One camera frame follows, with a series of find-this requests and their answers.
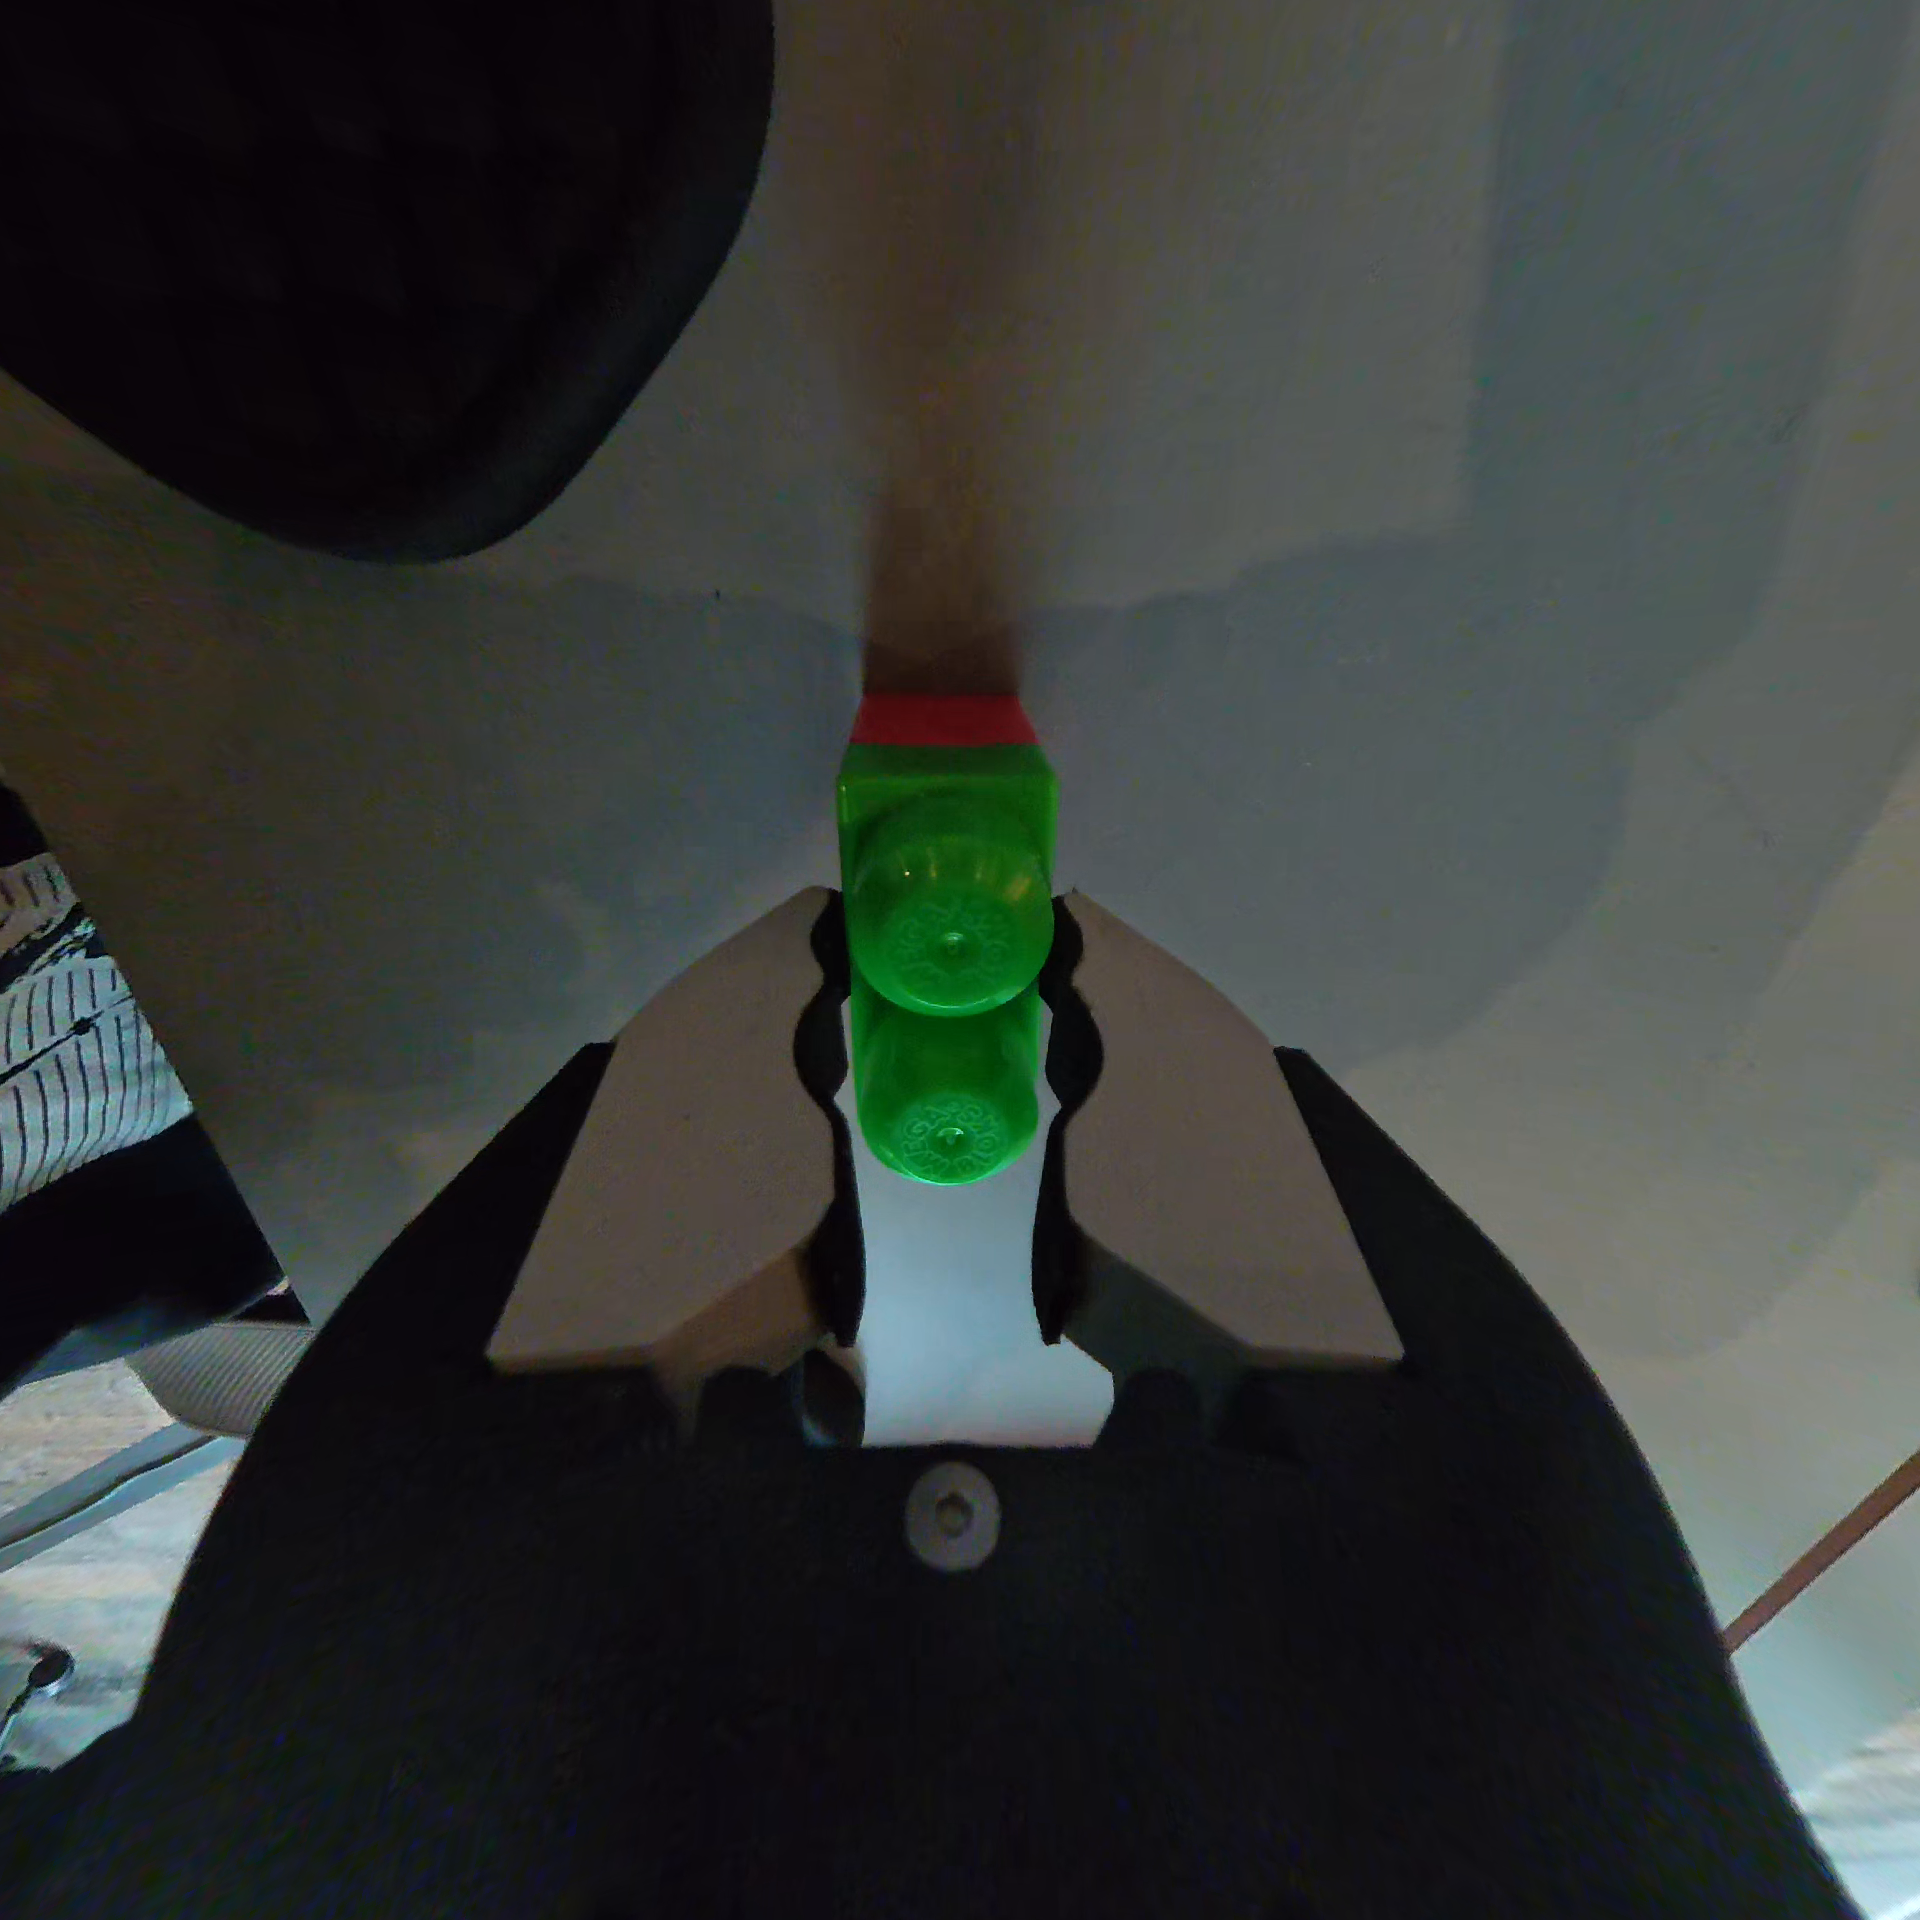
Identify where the grey cloth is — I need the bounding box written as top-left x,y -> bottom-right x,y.
141,1316 -> 321,1441

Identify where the red mega block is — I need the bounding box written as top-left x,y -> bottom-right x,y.
849,692 -> 1039,753

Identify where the green mega block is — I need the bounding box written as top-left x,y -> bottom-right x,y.
831,744 -> 1066,1192

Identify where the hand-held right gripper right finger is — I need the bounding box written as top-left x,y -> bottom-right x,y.
1028,886 -> 1409,1397

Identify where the striped black white garment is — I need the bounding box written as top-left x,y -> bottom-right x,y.
0,773 -> 295,1390

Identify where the black textured mat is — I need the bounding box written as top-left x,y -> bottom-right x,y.
0,0 -> 778,566

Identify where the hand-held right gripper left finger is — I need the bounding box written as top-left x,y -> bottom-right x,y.
485,883 -> 875,1450

